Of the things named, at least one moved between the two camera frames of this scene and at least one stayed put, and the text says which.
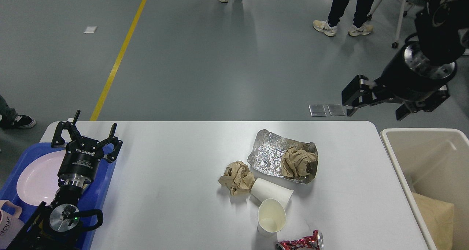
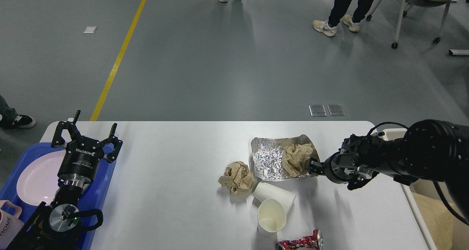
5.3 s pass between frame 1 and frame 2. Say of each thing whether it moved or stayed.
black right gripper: moved
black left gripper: stayed
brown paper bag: stayed
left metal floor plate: stayed
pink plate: stayed
